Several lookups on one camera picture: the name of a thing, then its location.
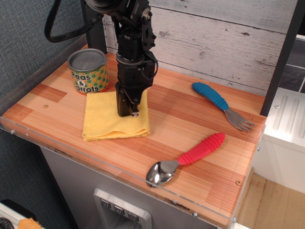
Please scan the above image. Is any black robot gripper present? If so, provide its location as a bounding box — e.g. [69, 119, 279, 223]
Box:
[115, 51, 158, 117]

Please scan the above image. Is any yellow dish towel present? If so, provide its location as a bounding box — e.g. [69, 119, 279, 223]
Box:
[82, 90, 150, 141]

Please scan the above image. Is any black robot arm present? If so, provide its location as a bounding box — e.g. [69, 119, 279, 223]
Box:
[86, 0, 158, 116]

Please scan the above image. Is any peas and carrots toy can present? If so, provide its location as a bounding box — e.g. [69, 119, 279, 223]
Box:
[67, 48, 109, 95]

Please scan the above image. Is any grey toy fridge cabinet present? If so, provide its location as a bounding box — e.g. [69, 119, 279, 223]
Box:
[41, 147, 215, 229]

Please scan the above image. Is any orange object bottom left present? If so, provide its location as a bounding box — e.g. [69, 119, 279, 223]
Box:
[17, 218, 42, 229]

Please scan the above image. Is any white toy sink unit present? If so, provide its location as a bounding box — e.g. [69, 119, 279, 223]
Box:
[251, 34, 305, 194]

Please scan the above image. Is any red handled toy spoon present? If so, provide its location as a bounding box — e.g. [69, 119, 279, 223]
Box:
[146, 133, 225, 187]

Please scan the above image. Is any dark left frame post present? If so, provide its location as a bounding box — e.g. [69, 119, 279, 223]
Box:
[81, 0, 107, 54]

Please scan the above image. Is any dark frame post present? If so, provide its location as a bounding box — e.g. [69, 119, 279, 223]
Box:
[260, 0, 305, 117]
[81, 0, 107, 54]

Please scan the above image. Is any blue handled toy fork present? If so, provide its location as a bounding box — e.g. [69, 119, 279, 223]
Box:
[192, 82, 255, 132]

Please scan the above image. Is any dark right frame post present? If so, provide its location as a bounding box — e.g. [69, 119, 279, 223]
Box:
[260, 0, 305, 117]

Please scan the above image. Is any black ribbed hose bottom left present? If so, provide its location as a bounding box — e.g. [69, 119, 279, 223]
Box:
[0, 217, 15, 229]

